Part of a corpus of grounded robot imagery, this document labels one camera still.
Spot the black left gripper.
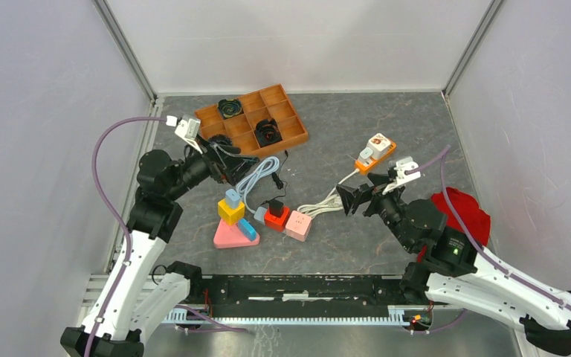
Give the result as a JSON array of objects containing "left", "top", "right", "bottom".
[{"left": 166, "top": 133, "right": 259, "bottom": 201}]

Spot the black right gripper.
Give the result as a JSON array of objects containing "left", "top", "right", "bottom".
[{"left": 335, "top": 173, "right": 413, "bottom": 251}]

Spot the white usb charger block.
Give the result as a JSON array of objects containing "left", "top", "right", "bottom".
[{"left": 357, "top": 147, "right": 373, "bottom": 166}]

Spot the light blue cube adapter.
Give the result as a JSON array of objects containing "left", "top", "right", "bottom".
[{"left": 225, "top": 189, "right": 242, "bottom": 210}]

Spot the white cube socket adapter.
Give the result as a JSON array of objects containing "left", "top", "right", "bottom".
[{"left": 367, "top": 133, "right": 396, "bottom": 160}]

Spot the thin black cable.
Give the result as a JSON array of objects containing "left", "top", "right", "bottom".
[{"left": 258, "top": 149, "right": 292, "bottom": 208}]

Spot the yellow cube socket adapter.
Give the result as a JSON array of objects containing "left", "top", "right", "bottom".
[{"left": 217, "top": 199, "right": 245, "bottom": 226}]

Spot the black power adapter plug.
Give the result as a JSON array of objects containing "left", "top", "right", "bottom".
[{"left": 268, "top": 199, "right": 285, "bottom": 217}]

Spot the pink cube socket adapter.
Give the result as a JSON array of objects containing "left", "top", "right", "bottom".
[{"left": 284, "top": 210, "right": 312, "bottom": 242}]

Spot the red cube socket adapter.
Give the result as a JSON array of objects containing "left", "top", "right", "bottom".
[{"left": 264, "top": 207, "right": 291, "bottom": 232}]

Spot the light blue power strip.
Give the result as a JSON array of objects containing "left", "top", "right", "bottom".
[{"left": 253, "top": 206, "right": 268, "bottom": 225}]

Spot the blue square plug adapter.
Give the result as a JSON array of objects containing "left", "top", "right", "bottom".
[{"left": 236, "top": 218, "right": 258, "bottom": 242}]

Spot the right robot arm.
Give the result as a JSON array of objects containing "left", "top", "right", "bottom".
[{"left": 336, "top": 174, "right": 571, "bottom": 356}]

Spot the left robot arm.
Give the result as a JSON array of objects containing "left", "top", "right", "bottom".
[{"left": 60, "top": 140, "right": 259, "bottom": 356}]

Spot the rolled dark floral tie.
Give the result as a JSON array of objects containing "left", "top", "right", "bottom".
[{"left": 208, "top": 134, "right": 233, "bottom": 147}]

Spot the rolled dark orange-patterned tie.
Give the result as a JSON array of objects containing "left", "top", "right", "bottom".
[{"left": 254, "top": 118, "right": 283, "bottom": 147}]

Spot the wooden compartment tray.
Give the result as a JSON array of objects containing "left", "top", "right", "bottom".
[{"left": 194, "top": 84, "right": 309, "bottom": 157}]

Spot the rolled green-patterned tie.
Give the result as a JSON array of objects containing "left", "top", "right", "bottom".
[{"left": 217, "top": 98, "right": 244, "bottom": 120}]

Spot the orange power strip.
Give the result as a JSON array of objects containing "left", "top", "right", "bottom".
[{"left": 354, "top": 142, "right": 396, "bottom": 175}]

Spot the pink triangular power strip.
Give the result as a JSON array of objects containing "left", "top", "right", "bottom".
[{"left": 213, "top": 219, "right": 261, "bottom": 249}]

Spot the red cloth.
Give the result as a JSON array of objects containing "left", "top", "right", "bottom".
[{"left": 429, "top": 187, "right": 491, "bottom": 246}]

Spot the white power strip cable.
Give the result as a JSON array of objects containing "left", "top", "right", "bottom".
[{"left": 296, "top": 167, "right": 361, "bottom": 220}]

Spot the light blue coiled cable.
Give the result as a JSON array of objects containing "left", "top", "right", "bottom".
[{"left": 235, "top": 156, "right": 282, "bottom": 215}]

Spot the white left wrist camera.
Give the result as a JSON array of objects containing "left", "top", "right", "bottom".
[{"left": 165, "top": 115, "right": 203, "bottom": 155}]

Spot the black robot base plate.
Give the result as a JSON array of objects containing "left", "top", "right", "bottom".
[{"left": 166, "top": 262, "right": 432, "bottom": 318}]

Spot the white cable tray rail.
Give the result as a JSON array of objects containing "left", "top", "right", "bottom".
[{"left": 162, "top": 307, "right": 410, "bottom": 327}]

